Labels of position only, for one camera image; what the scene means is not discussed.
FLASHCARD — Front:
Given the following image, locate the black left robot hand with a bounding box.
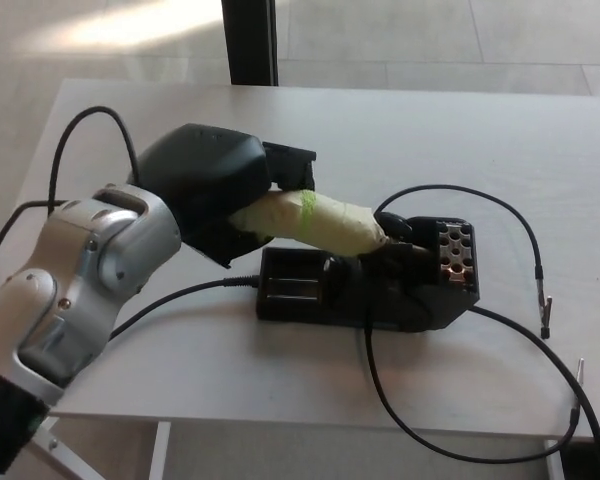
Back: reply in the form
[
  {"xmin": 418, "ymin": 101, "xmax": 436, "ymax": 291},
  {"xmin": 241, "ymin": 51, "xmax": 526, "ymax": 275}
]
[{"xmin": 129, "ymin": 123, "xmax": 317, "ymax": 269}]

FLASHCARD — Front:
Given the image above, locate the tape-wrapped soldering iron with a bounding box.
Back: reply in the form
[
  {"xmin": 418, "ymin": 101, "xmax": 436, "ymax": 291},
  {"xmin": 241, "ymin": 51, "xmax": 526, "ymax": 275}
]
[{"xmin": 228, "ymin": 188, "xmax": 439, "ymax": 259}]

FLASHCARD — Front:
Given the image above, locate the black soldering iron cable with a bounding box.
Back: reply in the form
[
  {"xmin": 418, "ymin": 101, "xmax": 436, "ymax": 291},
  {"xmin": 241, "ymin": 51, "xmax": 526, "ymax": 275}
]
[{"xmin": 0, "ymin": 104, "xmax": 144, "ymax": 291}]

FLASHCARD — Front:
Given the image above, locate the black soldering station base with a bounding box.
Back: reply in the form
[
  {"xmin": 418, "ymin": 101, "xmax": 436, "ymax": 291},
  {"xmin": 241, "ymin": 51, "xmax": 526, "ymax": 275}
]
[{"xmin": 254, "ymin": 214, "xmax": 481, "ymax": 334}]

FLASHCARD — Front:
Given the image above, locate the black vertical pillar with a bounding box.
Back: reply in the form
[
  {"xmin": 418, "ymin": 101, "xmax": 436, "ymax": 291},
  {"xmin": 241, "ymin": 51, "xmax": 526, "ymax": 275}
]
[{"xmin": 221, "ymin": 0, "xmax": 280, "ymax": 87}]

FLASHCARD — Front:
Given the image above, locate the white straight table leg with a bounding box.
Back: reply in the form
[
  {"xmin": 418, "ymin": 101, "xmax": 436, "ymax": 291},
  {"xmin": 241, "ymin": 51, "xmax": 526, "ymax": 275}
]
[
  {"xmin": 543, "ymin": 439, "xmax": 566, "ymax": 480},
  {"xmin": 147, "ymin": 420, "xmax": 172, "ymax": 480}
]

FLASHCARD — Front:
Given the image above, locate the white diagonal table leg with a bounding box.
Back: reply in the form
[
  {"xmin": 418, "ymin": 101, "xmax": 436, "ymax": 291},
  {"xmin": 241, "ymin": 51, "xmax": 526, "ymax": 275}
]
[{"xmin": 27, "ymin": 418, "xmax": 76, "ymax": 480}]

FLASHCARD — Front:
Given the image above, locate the black cable from base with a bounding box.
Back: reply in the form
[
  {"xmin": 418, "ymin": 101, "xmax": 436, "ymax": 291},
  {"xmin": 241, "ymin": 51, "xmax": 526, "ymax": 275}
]
[{"xmin": 469, "ymin": 305, "xmax": 600, "ymax": 480}]

